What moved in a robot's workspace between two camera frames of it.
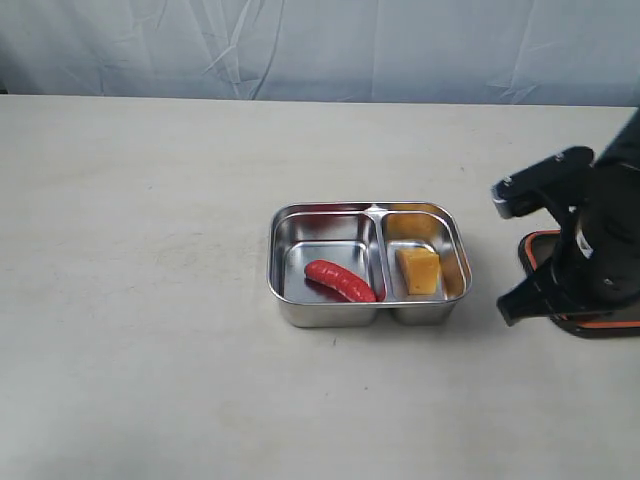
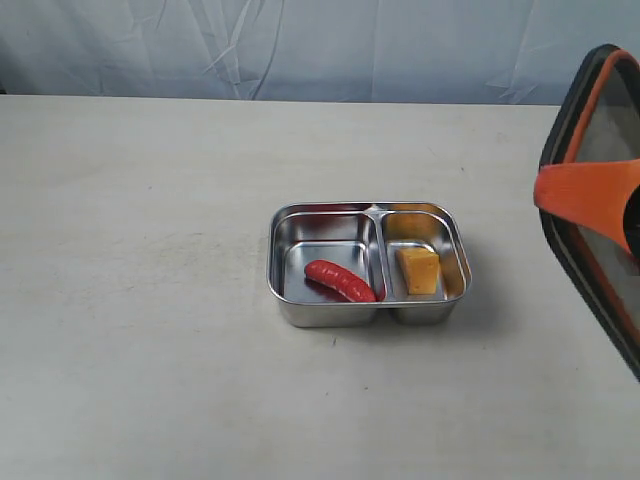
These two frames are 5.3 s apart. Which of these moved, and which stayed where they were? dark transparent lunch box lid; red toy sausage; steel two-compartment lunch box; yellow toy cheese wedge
Moved: dark transparent lunch box lid
Stayed: steel two-compartment lunch box; yellow toy cheese wedge; red toy sausage
